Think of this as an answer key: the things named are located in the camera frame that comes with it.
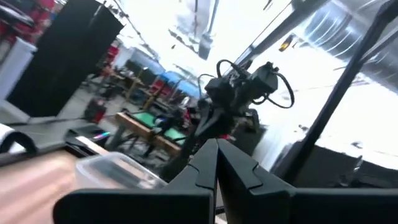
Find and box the clear plastic bin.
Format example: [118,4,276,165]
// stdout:
[74,151,169,190]

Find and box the red black power box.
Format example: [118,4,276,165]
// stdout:
[83,98,108,124]

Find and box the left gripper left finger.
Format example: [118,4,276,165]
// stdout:
[52,139,218,224]

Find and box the blue cover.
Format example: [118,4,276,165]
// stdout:
[136,55,200,97]

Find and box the wooden table with green mat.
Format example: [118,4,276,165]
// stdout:
[114,110,187,156]

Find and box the black cabinet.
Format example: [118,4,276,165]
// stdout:
[6,0,125,118]

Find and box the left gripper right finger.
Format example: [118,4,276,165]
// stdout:
[217,139,398,224]

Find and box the white pole with round base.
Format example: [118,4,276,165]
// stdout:
[0,37,38,100]

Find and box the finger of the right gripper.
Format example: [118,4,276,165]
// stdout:
[195,107,218,137]
[205,107,236,138]

